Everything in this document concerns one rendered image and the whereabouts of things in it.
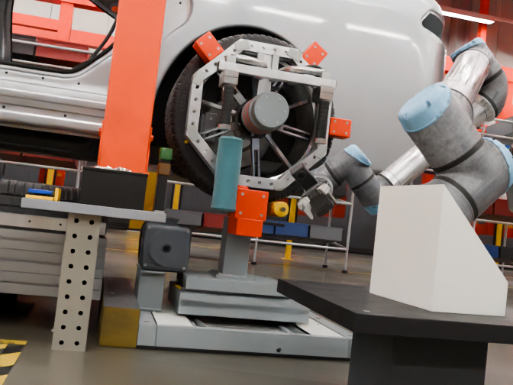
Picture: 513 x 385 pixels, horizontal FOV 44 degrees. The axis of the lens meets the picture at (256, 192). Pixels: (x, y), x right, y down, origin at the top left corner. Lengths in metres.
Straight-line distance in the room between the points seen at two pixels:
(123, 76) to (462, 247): 1.28
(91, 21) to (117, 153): 10.14
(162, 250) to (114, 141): 0.45
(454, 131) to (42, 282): 1.44
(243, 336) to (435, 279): 0.89
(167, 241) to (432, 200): 1.15
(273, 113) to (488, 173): 0.84
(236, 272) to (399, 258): 1.00
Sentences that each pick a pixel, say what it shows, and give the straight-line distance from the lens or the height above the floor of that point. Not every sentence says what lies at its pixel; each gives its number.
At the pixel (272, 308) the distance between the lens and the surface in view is 2.41.
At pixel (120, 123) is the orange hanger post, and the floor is 0.74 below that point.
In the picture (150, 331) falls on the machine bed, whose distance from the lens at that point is 2.15.
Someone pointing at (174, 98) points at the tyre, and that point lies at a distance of 2.41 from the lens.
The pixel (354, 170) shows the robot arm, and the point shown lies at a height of 0.65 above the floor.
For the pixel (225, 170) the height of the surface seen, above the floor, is 0.62.
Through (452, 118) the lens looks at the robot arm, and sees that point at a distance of 1.66.
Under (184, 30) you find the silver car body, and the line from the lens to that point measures 2.84.
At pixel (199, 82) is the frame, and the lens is 2.34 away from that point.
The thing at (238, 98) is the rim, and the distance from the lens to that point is 2.47.
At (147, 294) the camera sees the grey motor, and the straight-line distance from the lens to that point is 2.44.
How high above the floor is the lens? 0.46
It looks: 2 degrees up
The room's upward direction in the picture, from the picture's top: 6 degrees clockwise
